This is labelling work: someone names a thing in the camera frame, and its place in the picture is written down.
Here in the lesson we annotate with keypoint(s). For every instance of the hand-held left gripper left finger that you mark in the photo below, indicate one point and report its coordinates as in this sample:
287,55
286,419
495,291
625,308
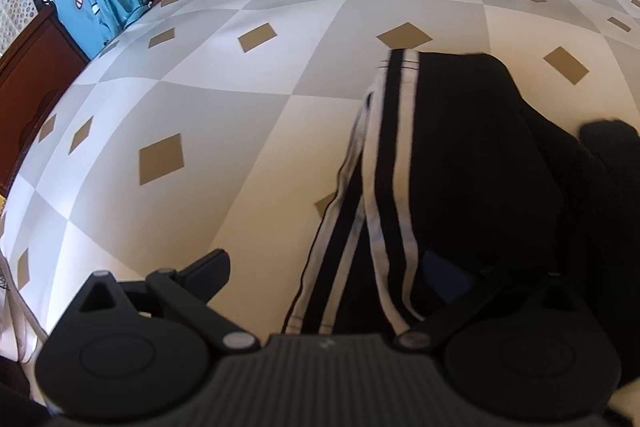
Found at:
205,272

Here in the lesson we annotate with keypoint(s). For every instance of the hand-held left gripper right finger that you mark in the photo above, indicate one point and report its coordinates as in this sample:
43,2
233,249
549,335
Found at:
447,277

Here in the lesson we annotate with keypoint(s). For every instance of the black t-shirt red print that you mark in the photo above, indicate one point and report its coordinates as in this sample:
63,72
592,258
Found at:
450,132

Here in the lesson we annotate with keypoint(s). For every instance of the brown wooden cabinet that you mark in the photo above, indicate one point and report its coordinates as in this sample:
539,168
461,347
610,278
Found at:
30,77

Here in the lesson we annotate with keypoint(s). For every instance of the blue printed garment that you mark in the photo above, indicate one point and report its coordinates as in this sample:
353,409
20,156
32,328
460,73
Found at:
95,2

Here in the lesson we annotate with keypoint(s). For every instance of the white perforated basket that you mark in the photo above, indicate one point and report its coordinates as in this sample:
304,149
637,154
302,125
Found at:
15,2

